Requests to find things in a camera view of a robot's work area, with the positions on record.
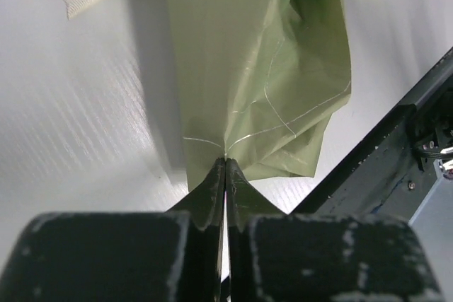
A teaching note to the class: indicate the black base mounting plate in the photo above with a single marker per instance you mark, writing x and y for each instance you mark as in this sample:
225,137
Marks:
392,169

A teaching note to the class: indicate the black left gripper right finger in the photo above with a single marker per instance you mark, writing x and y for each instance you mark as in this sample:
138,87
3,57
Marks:
308,257

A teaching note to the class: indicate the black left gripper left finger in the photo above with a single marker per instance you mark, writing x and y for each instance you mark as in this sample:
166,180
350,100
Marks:
174,255

